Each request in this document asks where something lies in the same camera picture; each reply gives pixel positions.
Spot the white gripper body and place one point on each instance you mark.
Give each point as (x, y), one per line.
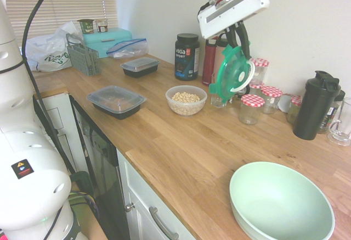
(233, 14)

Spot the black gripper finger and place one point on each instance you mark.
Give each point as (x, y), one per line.
(245, 42)
(234, 36)

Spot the green round container lid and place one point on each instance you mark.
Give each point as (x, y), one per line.
(230, 72)

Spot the tall jar red checked lid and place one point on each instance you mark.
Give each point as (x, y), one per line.
(260, 72)

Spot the small jar red checked lid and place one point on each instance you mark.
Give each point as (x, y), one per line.
(256, 87)

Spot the labelled jar red checked lid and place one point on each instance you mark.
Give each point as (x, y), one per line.
(270, 100)

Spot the empty jar red checked lid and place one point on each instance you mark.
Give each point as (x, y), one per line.
(251, 111)

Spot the white round lid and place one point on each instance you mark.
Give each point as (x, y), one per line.
(284, 103)

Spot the clear food container with cereal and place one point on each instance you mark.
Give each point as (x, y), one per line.
(186, 102)

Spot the spice-filled jar red checked lid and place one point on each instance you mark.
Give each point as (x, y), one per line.
(294, 108)

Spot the narrow black takeaway container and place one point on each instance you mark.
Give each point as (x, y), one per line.
(140, 68)

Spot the wide black takeaway container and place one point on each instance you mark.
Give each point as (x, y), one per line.
(115, 100)

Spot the pink bottle with black cap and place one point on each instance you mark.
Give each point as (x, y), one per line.
(219, 56)

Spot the red water bottle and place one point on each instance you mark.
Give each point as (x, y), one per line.
(208, 64)

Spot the black Vega protein tub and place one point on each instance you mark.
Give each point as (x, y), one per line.
(187, 58)

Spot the clear drinking glass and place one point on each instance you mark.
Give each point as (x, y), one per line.
(216, 101)

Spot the black shaker bottle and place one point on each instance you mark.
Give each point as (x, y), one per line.
(312, 108)

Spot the clear zip-lock bag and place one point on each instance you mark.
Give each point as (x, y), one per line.
(129, 49)

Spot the spice jar with black cap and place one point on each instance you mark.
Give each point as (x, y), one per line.
(330, 116)

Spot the teal bread box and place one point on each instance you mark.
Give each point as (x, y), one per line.
(109, 42)

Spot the clear glass mug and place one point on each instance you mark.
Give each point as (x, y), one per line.
(342, 124)

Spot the brown yoghurt cup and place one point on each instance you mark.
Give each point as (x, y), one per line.
(101, 26)

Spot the green yoghurt cup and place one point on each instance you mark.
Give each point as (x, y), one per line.
(86, 26)

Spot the grey plastic cutlery basket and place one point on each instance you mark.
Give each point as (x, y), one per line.
(85, 60)

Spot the large pale green bowl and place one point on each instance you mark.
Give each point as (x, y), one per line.
(282, 204)

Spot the white cabinet drawer front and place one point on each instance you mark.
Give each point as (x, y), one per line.
(142, 193)

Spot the black dishwasher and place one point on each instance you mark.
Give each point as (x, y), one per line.
(107, 174)

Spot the white plastic shopping bag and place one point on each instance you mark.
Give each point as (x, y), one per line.
(46, 50)

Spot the white panelled cabinet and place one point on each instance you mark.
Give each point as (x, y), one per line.
(63, 119)

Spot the silver round cabinet knob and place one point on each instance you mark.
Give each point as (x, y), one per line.
(129, 207)

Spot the dark green box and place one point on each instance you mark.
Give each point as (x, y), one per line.
(81, 182)

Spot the black camera tripod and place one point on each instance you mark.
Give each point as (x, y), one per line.
(52, 135)

